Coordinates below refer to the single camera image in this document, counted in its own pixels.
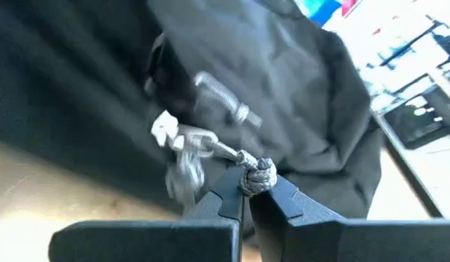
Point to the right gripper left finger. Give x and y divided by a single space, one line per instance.
156 240

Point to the black backpack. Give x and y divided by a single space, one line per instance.
101 91

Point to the black aluminium table frame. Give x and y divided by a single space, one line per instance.
407 163

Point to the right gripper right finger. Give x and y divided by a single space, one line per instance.
338 240

